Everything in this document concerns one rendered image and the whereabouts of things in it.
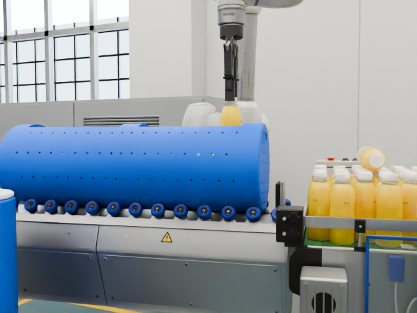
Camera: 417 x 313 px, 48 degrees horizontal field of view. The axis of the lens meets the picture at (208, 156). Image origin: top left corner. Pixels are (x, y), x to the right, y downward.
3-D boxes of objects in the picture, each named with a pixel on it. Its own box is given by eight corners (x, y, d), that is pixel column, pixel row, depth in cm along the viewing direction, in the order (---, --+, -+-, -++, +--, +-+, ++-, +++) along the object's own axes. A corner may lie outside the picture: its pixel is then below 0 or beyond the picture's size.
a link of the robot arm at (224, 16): (213, 5, 146) (214, 25, 146) (242, 3, 144) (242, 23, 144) (220, 12, 155) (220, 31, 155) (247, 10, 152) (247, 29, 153)
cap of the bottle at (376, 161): (378, 151, 137) (379, 151, 135) (385, 163, 137) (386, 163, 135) (366, 158, 137) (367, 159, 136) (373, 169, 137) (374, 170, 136)
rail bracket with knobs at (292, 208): (278, 240, 134) (278, 204, 133) (304, 241, 132) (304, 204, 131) (275, 248, 124) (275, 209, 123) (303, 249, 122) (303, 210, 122)
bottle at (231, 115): (217, 158, 149) (218, 102, 148) (223, 156, 156) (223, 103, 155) (238, 158, 148) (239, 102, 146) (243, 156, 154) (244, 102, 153)
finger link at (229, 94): (234, 78, 148) (234, 78, 147) (234, 100, 148) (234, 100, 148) (225, 79, 149) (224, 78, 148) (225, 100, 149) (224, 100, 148)
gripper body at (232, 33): (222, 30, 154) (222, 58, 155) (216, 23, 146) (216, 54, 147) (245, 28, 153) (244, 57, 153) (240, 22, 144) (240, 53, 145)
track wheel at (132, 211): (131, 204, 151) (129, 200, 150) (144, 204, 150) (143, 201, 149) (128, 216, 149) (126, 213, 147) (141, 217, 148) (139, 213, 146)
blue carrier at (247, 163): (43, 201, 183) (46, 128, 184) (269, 209, 162) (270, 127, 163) (-6, 206, 155) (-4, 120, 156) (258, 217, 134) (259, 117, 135)
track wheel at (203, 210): (198, 206, 146) (197, 203, 144) (213, 207, 145) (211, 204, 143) (197, 219, 144) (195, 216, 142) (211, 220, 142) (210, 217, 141)
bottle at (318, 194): (311, 235, 139) (311, 176, 138) (334, 238, 135) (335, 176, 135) (303, 240, 133) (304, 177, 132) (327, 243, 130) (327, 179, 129)
